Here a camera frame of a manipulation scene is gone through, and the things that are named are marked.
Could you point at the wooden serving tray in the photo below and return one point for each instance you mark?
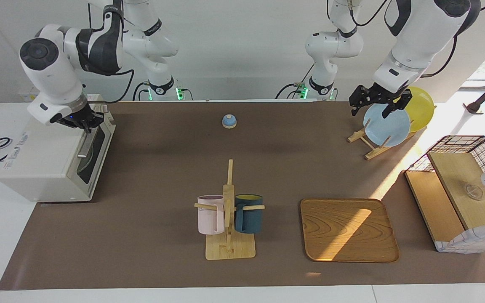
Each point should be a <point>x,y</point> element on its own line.
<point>343,231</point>

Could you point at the wooden plate rack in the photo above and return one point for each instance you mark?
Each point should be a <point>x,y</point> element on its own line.
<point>371,153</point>

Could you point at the small clear glass dish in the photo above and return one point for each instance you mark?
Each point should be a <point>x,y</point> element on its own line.
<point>473,191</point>

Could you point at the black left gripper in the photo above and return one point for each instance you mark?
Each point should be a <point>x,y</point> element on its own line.
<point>375,96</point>

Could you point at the dark blue mug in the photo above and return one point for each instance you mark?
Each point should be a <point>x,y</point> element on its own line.
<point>249,219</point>

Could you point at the wooden mug rack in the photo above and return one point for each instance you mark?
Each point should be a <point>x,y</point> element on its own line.
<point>230,248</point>

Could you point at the white checkered cloth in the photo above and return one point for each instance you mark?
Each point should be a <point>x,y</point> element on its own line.
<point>474,240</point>

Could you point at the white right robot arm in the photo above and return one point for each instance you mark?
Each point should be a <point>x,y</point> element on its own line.
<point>57,71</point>

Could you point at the light blue plate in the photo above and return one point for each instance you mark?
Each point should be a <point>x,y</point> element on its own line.
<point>387,128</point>

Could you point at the cream toaster oven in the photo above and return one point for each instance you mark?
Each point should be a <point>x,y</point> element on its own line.
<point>40,168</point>

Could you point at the brown table mat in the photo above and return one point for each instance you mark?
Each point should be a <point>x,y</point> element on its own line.
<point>141,252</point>

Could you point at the glass oven door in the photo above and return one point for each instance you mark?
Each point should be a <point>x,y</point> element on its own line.
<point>99,151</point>

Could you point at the pink mug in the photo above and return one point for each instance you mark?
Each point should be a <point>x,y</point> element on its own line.
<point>209,219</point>

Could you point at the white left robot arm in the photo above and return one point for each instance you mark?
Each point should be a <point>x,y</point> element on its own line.
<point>423,29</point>

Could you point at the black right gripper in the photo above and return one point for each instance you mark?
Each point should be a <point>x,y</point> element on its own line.
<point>82,118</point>

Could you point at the yellow plate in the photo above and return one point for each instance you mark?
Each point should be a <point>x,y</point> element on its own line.
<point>421,109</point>

